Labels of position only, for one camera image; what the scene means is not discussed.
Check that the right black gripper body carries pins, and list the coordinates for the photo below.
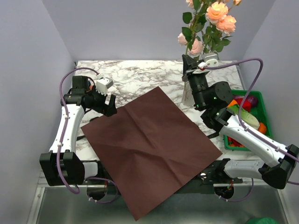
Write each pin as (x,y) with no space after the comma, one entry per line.
(199,83)

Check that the green lettuce toy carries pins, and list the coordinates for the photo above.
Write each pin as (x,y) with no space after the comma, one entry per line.
(246,116)

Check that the black ribbon gold lettering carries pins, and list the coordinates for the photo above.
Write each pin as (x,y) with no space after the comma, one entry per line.
(213,135)

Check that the green object bottom edge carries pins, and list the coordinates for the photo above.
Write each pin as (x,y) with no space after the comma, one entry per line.
(262,220)

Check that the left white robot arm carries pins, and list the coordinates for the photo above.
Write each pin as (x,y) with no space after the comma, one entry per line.
(61,160)

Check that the pale pink flower stem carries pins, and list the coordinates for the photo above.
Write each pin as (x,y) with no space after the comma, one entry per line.
(197,46)

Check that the red pepper toy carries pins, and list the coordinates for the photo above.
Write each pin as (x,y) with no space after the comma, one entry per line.
(246,105)

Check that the white ribbed ceramic vase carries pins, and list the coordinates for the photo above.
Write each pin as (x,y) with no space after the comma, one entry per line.
(187,97)

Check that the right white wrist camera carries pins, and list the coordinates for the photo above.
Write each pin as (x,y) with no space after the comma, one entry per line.
(209,60)

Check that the dark red wrapping paper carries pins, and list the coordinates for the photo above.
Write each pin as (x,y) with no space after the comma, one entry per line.
(151,149)

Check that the green plastic basket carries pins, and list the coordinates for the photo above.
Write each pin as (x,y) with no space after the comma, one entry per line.
(259,112)

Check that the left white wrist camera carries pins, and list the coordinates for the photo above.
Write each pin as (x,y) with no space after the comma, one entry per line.
(103,84)

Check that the orange fruit toy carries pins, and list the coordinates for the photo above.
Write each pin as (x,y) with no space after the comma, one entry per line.
(233,102)

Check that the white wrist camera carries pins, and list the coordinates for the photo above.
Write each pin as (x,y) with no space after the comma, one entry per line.
(209,60)
(103,84)

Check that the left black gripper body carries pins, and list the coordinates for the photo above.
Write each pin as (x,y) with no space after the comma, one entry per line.
(96,100)

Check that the purple onion toy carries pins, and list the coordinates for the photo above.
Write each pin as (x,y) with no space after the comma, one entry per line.
(253,100)

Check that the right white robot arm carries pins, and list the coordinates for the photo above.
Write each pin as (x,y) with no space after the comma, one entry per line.
(277,161)

